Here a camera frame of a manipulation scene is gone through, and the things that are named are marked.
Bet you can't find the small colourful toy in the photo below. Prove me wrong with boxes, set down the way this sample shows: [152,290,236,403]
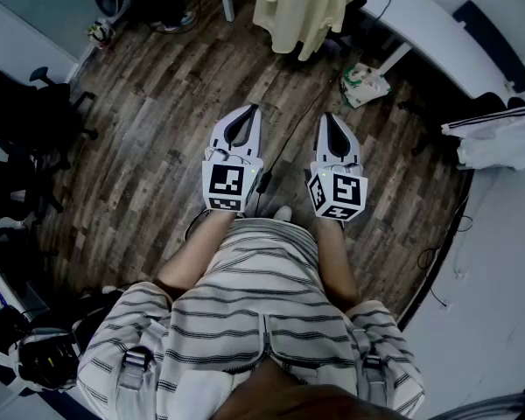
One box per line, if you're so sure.
[86,18,116,46]

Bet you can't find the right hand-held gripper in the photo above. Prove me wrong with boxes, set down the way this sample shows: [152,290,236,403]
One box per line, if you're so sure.
[305,111,369,224]

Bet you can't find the white plastic bag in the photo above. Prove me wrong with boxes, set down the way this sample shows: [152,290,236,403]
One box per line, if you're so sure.
[339,62,394,109]

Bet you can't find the grey right backpack strap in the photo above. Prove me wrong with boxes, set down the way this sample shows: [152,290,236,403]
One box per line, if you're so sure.
[344,321,396,411]

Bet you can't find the black wall cable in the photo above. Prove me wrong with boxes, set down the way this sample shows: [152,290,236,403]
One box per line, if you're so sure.
[416,193,474,310]

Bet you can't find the white garment with dark stripes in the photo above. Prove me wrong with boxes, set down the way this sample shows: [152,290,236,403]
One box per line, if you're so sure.
[440,106,525,172]

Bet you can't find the grey left backpack strap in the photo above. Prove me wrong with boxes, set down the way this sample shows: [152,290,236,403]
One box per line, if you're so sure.
[115,317,168,420]

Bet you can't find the white curved desk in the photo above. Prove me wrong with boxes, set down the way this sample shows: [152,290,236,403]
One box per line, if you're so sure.
[216,0,509,101]

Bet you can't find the black desk cable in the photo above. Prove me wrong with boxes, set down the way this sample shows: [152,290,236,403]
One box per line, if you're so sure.
[370,0,400,26]

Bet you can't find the person's left forearm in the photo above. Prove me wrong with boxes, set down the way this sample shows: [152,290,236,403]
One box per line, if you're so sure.
[154,210,238,300]

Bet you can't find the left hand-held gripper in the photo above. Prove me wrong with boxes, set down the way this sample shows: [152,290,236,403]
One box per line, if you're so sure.
[200,104,264,215]

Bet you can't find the pale yellow clothes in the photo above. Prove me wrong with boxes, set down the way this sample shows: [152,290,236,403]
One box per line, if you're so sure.
[252,0,361,63]

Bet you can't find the dark desk divider panel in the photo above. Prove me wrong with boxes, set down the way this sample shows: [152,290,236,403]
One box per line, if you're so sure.
[451,0,525,95]

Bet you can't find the black and white bag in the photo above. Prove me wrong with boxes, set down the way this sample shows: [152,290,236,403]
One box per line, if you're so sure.
[0,304,85,394]

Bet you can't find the grey backpack strap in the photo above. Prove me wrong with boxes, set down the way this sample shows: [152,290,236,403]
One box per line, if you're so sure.
[344,321,396,411]
[115,317,168,420]

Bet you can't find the person's striped shirt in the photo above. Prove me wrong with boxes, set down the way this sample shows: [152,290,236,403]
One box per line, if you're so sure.
[75,218,426,420]

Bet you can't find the person's right forearm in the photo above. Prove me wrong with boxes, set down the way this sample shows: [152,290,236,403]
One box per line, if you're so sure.
[312,220,361,313]

